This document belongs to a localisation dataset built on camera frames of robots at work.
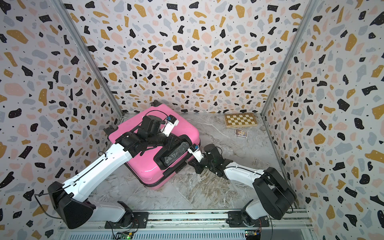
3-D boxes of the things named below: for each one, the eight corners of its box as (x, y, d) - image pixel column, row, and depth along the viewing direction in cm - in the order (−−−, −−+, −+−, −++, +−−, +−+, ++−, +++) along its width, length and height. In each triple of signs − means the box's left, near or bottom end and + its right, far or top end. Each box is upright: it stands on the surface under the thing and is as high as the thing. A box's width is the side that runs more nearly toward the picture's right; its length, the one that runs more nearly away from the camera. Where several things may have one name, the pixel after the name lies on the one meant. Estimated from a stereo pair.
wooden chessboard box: (226, 127, 115) (226, 125, 113) (223, 116, 123) (223, 114, 121) (257, 126, 116) (258, 124, 115) (252, 114, 124) (253, 112, 123)
